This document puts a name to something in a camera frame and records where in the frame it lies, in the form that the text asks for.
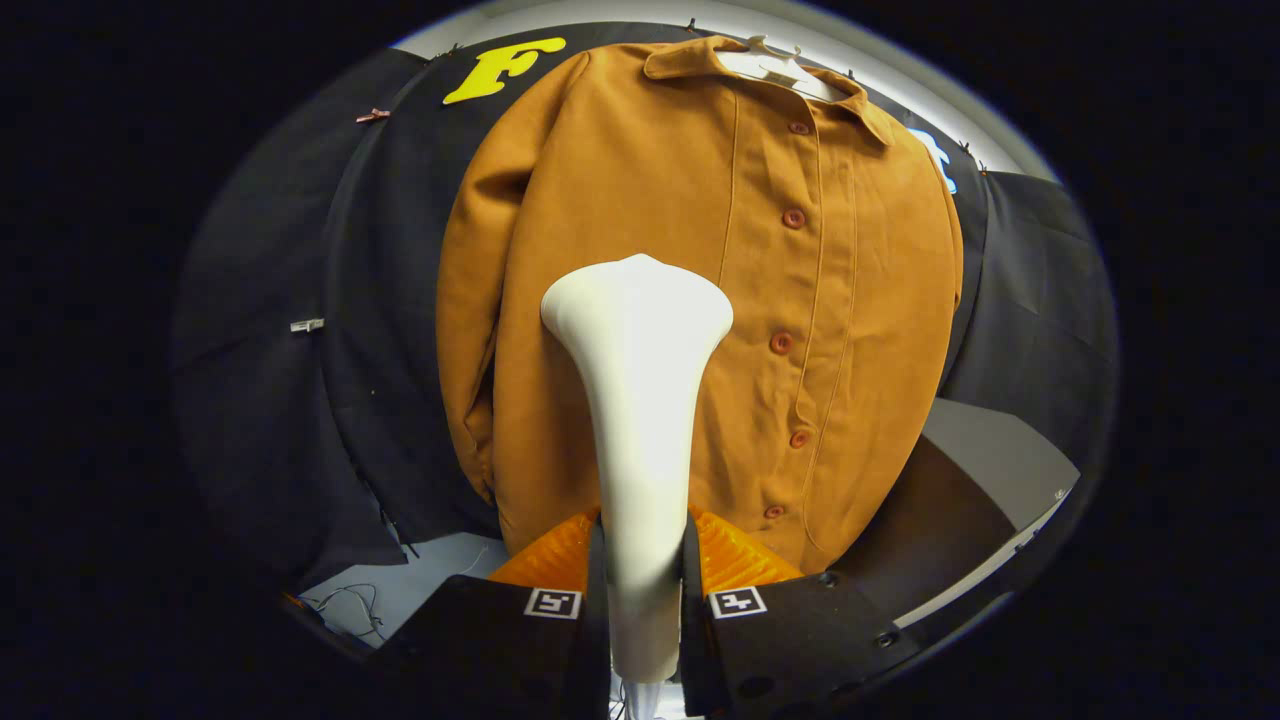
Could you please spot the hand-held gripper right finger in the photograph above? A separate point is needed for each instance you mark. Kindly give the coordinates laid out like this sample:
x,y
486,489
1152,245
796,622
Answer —
x,y
800,640

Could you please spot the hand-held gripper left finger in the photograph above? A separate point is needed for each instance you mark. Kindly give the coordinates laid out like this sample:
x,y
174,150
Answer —
x,y
500,650

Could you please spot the white garment steamer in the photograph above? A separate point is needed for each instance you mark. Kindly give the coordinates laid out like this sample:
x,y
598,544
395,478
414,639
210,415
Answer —
x,y
640,400

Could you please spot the brown button shirt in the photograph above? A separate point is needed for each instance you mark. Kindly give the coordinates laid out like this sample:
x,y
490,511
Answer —
x,y
650,180

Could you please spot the grey cabinet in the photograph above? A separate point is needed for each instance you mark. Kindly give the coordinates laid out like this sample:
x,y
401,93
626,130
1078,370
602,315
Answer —
x,y
1000,450

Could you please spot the black backdrop cloth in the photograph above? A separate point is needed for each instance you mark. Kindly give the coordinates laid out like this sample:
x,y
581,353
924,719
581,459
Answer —
x,y
300,400

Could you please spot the white clip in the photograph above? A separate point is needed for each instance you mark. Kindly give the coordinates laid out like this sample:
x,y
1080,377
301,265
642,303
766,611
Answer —
x,y
307,325

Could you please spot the pink clip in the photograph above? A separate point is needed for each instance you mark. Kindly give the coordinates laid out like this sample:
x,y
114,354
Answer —
x,y
372,115

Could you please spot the white mannequin torso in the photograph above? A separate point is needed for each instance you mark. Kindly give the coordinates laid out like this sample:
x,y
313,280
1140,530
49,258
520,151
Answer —
x,y
775,70

